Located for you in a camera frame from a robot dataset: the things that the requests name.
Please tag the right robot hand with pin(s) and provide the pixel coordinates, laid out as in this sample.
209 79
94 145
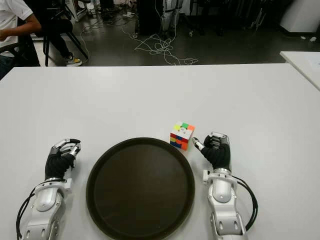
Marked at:
218 156

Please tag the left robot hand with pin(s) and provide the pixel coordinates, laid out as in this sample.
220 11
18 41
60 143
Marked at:
58 165

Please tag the multicoloured Rubik's cube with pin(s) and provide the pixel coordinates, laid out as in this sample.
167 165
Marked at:
182 136

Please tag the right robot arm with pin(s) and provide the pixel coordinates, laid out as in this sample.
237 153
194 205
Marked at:
223 195

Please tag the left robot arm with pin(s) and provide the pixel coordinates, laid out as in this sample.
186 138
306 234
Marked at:
46 200

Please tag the round dark brown plate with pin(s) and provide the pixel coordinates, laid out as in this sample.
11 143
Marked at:
140 190

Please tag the black four-legged chair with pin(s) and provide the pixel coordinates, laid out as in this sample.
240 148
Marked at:
46 55

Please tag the black office armchair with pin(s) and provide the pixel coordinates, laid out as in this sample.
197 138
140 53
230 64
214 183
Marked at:
30 55

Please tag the person in black trousers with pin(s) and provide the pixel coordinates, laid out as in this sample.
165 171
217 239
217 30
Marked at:
60 42

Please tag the white side table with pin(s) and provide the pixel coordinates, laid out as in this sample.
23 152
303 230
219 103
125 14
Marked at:
305 65

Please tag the black wheeled stand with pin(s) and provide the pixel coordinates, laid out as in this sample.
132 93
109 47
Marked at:
191 32

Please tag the folded metal stand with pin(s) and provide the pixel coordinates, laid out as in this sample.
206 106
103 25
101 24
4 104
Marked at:
258 18

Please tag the person in white shirt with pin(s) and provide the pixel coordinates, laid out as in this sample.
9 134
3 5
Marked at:
10 22

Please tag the black floor cabinet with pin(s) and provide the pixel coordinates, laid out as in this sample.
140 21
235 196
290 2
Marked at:
148 17

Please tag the white cabinet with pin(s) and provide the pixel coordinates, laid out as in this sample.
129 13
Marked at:
302 17

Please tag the white power strip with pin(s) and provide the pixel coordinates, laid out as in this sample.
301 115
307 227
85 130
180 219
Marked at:
127 15

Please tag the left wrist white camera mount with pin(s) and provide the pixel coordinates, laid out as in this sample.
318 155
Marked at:
68 185

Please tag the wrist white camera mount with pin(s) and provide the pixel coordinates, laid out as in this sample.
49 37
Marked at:
68 185
206 176

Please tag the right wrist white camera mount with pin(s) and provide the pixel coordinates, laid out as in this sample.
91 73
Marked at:
206 176

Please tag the white desk frame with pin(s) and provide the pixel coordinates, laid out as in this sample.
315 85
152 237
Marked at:
80 12

